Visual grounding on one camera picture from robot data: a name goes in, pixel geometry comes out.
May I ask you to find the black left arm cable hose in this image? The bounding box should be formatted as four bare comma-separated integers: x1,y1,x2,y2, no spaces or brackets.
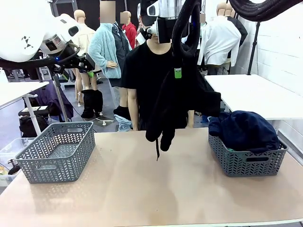
0,47,81,71

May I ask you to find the white side table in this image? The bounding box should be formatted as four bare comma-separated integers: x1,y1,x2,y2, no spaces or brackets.
205,74,303,121

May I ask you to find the mannequin base plate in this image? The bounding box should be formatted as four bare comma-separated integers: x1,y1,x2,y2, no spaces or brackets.
94,115,116,128

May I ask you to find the white table leg frame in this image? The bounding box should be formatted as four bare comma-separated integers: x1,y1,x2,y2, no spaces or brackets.
271,119,281,133

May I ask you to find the mannequin in black coat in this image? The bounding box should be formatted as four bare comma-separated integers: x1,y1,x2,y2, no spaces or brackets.
226,2,249,48

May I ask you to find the light blue denim heap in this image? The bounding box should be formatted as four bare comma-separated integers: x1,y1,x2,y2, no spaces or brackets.
114,114,133,132

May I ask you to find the mannequin in red top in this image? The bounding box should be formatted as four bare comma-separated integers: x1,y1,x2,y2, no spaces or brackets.
120,10,138,48

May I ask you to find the black bag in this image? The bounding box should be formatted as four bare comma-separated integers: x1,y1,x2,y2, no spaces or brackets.
18,114,50,138

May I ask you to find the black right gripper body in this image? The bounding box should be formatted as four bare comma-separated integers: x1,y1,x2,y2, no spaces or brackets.
157,17,174,44

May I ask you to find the black tripod stand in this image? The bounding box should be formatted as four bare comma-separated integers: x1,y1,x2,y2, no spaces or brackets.
247,20,262,76

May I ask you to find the black garment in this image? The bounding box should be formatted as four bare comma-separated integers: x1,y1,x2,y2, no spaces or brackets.
145,54,222,161

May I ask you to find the person in black t-shirt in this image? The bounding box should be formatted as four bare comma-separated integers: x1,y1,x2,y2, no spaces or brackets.
120,0,202,131

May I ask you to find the person's left forearm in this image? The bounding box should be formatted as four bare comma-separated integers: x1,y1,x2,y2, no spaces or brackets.
187,110,195,129

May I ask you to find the mannequin in white green top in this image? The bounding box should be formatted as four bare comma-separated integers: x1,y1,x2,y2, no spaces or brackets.
200,13,208,49

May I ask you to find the mannequin in cream jacket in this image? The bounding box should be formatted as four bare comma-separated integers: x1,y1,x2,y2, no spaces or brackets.
71,9,103,95

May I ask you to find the grey plastic lattice basket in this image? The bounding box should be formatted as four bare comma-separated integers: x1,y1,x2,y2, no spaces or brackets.
14,121,96,184
208,132,288,177

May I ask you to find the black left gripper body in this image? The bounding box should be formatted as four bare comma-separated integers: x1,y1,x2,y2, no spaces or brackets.
56,44,82,70

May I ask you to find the dark pump bottle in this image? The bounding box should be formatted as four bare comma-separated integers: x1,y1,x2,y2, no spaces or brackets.
8,158,22,175

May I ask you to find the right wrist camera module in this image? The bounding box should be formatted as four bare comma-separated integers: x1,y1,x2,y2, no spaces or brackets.
137,26,153,45

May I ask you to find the black fuzzy boot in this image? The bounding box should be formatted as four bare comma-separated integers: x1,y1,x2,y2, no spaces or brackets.
81,89,95,119
92,89,104,114

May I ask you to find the clear storage bin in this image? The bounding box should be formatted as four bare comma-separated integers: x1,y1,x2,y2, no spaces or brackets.
0,138,34,187

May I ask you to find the mannequin in white shirt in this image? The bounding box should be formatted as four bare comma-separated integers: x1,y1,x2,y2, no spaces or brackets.
197,1,242,75

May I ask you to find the mannequin in light blue fleece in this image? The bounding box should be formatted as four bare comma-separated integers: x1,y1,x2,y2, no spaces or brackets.
88,1,132,87

